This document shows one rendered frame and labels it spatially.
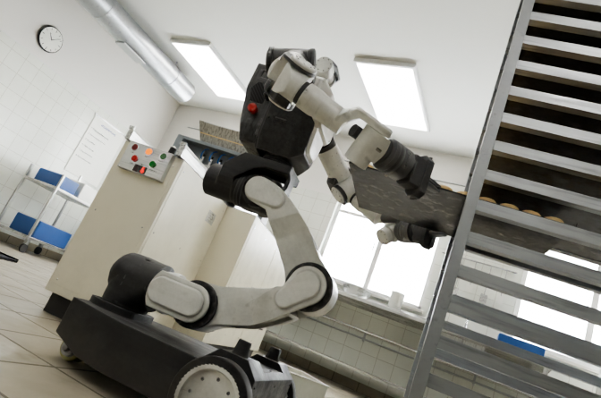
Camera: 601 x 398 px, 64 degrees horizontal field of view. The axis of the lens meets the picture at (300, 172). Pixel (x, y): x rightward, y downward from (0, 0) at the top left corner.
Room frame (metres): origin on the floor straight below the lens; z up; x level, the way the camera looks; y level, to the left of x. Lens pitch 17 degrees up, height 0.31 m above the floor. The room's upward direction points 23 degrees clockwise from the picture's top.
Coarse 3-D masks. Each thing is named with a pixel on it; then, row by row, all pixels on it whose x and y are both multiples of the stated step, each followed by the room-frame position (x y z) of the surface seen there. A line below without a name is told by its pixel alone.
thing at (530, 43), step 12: (528, 36) 1.15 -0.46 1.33; (528, 48) 1.17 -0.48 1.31; (540, 48) 1.15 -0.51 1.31; (552, 48) 1.13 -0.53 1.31; (564, 48) 1.12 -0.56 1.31; (576, 48) 1.11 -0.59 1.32; (588, 48) 1.10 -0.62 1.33; (600, 48) 1.09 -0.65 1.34; (588, 60) 1.12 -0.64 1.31; (600, 60) 1.10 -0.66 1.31
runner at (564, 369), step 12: (444, 324) 1.54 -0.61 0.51; (468, 336) 1.52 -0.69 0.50; (480, 336) 1.51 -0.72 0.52; (504, 348) 1.49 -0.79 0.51; (516, 348) 1.48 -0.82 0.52; (528, 360) 1.45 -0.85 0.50; (540, 360) 1.45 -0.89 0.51; (552, 360) 1.44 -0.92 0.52; (564, 372) 1.43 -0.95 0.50; (576, 372) 1.42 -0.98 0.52; (588, 384) 1.41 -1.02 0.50; (600, 384) 1.40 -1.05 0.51
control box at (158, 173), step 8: (128, 152) 2.22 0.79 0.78; (136, 152) 2.21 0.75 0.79; (144, 152) 2.19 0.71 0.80; (152, 152) 2.18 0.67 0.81; (160, 152) 2.17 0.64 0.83; (120, 160) 2.22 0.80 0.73; (128, 160) 2.21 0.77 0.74; (144, 160) 2.19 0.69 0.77; (152, 160) 2.18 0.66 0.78; (160, 160) 2.17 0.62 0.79; (168, 160) 2.16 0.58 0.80; (128, 168) 2.20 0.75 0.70; (136, 168) 2.19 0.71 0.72; (152, 168) 2.17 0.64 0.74; (160, 168) 2.16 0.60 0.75; (168, 168) 2.17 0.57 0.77; (152, 176) 2.17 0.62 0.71; (160, 176) 2.16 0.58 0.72
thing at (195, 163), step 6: (180, 144) 2.14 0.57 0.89; (186, 144) 2.14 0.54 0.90; (180, 150) 2.15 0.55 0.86; (186, 150) 2.17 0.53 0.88; (180, 156) 2.15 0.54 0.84; (186, 156) 2.19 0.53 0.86; (192, 156) 2.24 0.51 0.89; (192, 162) 2.26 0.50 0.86; (198, 162) 2.31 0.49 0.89; (198, 168) 2.34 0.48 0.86; (204, 168) 2.39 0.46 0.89; (204, 174) 2.42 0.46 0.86; (228, 204) 2.85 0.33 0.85
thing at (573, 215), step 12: (492, 192) 1.23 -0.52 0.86; (504, 192) 1.19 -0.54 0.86; (516, 192) 1.17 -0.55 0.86; (516, 204) 1.24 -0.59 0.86; (528, 204) 1.21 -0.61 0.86; (540, 204) 1.17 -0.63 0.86; (552, 204) 1.15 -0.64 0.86; (564, 216) 1.19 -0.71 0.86; (576, 216) 1.16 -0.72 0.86; (588, 216) 1.13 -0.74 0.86; (600, 216) 1.11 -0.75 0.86; (588, 228) 1.20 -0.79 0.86; (600, 228) 1.17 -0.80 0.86; (564, 240) 1.34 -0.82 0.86; (576, 252) 1.40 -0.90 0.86; (588, 252) 1.36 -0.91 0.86; (600, 252) 1.33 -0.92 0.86
